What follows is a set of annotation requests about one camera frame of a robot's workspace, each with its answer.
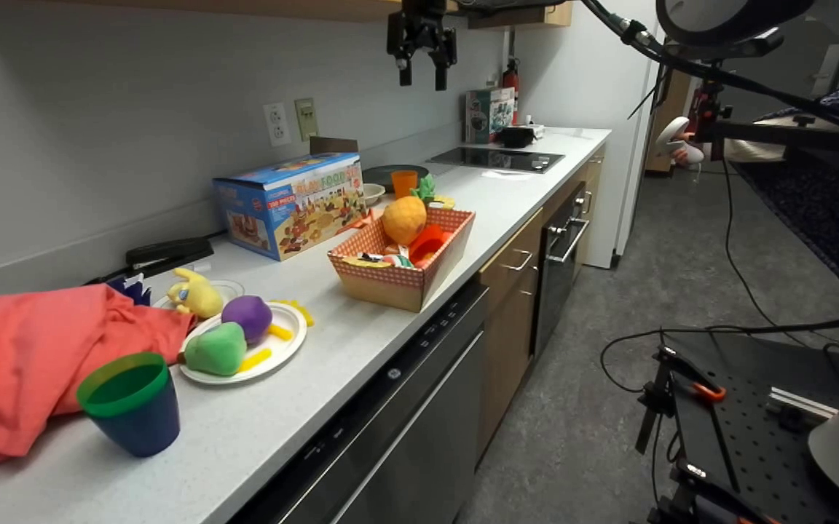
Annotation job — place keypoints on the white wall outlet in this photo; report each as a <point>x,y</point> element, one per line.
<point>277,123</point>

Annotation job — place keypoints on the black stapler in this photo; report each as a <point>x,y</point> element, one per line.
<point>173,252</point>

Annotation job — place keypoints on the white round plate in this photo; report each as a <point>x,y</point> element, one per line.
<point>288,361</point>

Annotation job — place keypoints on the black perforated breadboard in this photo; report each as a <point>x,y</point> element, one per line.
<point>741,447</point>

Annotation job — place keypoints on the black pot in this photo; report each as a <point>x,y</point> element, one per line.
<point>517,137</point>

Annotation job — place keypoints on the beige wall plate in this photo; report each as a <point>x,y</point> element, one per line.
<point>304,118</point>

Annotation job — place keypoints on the dark round pan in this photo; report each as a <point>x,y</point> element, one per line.
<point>380,175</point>

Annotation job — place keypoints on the cream bowl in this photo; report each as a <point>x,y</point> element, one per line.
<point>373,193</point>

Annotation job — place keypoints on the red checkered basket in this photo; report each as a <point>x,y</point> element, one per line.
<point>390,287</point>

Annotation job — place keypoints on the blue toy food box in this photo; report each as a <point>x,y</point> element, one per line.
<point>293,209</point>

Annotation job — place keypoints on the blue cup green rim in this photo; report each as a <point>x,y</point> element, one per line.
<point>137,426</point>

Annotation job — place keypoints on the grey green carton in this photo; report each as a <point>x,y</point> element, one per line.
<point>485,118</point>

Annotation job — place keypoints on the orange toy cup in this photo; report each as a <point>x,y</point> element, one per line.
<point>405,182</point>

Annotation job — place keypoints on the black built-in oven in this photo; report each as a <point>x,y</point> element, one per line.
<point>555,281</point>

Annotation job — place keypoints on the dark blue spiky toy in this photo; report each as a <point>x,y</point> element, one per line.
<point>133,290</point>

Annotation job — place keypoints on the yellow plush toy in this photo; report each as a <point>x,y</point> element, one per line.
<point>200,295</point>

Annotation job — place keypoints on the wooden base cabinet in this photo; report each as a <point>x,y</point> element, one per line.
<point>508,329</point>

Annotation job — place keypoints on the stuffed orange pineapple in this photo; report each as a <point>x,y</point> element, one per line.
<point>405,223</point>

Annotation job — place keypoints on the orange red toy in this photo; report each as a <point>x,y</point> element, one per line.
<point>425,246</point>

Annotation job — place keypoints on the white aluminium bracket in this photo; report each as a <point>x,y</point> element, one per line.
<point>801,399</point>

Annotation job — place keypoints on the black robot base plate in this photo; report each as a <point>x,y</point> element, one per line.
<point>787,360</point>

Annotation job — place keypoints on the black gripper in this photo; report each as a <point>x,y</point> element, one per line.
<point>421,24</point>

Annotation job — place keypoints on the brown cardboard piece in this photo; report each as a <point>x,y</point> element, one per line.
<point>332,143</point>

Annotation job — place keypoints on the purple plush toy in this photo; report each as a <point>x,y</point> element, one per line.
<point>246,316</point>

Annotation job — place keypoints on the yellow toy fry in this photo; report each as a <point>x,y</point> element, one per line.
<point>280,329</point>
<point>302,313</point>
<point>256,360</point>

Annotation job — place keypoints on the coral pink cloth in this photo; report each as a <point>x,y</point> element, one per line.
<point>22,369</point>

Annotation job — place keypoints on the dark navy textured fabric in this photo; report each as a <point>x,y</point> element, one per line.
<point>817,223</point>

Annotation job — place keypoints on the black induction cooktop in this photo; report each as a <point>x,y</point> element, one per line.
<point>497,159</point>

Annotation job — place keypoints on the orange black bar clamp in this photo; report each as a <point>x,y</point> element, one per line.
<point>690,490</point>
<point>701,388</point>

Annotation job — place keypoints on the yellow round toy slice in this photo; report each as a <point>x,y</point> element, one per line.
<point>443,203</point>

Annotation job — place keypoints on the dark steel dishwasher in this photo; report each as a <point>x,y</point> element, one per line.
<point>390,426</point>

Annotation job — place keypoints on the green plush toy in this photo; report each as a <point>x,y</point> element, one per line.
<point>213,351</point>

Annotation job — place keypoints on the wooden upper cabinet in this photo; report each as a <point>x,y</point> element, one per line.
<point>536,17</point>

